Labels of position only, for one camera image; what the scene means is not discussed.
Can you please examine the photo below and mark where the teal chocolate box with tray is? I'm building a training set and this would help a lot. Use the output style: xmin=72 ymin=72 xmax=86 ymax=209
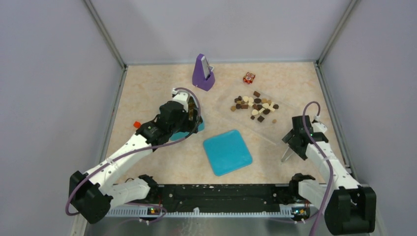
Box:
xmin=170 ymin=119 xmax=205 ymax=141

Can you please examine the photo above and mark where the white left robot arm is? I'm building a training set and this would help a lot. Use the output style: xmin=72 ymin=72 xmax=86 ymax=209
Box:
xmin=65 ymin=88 xmax=203 ymax=224

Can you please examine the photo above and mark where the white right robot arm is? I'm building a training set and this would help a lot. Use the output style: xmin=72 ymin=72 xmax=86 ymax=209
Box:
xmin=282 ymin=116 xmax=377 ymax=236

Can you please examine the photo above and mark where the purple phone stand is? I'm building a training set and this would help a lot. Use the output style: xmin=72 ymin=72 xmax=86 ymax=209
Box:
xmin=192 ymin=54 xmax=215 ymax=91

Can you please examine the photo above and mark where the teal box lid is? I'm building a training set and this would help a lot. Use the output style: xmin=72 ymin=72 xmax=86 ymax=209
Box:
xmin=203 ymin=130 xmax=253 ymax=177

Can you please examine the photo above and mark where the red small candy box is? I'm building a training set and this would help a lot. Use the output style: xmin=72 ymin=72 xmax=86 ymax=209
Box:
xmin=242 ymin=72 xmax=256 ymax=85

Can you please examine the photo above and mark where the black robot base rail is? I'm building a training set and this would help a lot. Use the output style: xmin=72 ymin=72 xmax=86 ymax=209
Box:
xmin=138 ymin=184 xmax=312 ymax=220

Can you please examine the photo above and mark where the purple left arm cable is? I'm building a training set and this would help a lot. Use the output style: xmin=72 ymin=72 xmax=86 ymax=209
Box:
xmin=65 ymin=87 xmax=203 ymax=217

